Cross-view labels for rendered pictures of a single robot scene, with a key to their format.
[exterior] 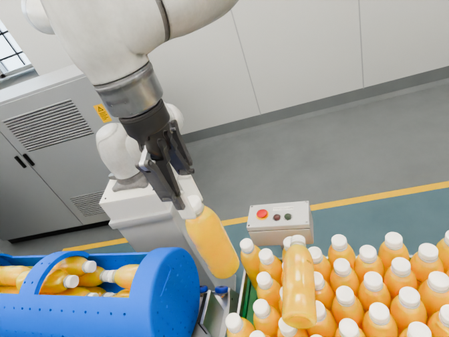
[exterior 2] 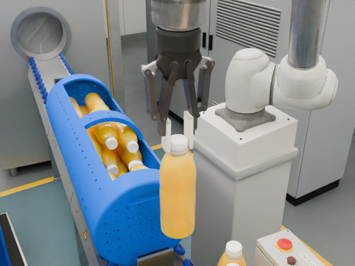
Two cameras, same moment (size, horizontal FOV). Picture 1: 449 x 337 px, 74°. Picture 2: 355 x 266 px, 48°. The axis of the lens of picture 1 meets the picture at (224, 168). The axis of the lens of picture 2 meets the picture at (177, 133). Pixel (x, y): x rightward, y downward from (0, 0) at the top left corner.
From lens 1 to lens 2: 0.35 m
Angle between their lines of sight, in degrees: 35
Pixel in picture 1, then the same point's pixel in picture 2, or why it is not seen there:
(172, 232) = (227, 194)
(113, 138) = (245, 64)
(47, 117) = (250, 15)
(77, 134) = (261, 48)
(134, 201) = (219, 135)
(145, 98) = (171, 19)
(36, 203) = not seen: hidden behind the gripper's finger
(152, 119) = (170, 39)
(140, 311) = (106, 197)
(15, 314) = (67, 129)
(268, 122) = not seen: outside the picture
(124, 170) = (234, 101)
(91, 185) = not seen: hidden behind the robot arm
